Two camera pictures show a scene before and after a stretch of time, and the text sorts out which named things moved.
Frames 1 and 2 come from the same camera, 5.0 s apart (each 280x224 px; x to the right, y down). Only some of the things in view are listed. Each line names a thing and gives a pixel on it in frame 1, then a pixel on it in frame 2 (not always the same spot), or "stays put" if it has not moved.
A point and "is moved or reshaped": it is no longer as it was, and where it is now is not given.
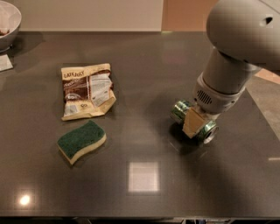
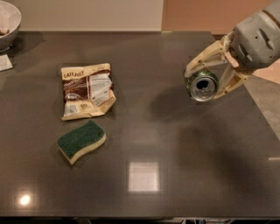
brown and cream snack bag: x=87 y=90 stays put
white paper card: x=5 y=63 stays put
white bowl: x=10 y=19 stays put
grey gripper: x=218 y=99 → x=256 y=39
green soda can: x=207 y=131 is moved or reshaped
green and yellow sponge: x=78 y=141 stays put
